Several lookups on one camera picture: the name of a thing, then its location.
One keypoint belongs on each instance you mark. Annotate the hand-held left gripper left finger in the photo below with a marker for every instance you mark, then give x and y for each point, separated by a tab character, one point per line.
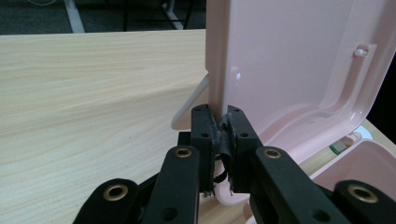
204	140

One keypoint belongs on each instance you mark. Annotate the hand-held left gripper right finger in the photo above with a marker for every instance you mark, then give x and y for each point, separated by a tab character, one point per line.
243	146

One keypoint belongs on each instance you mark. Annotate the white capped medicine bottle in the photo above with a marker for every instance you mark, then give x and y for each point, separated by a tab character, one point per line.
337	146

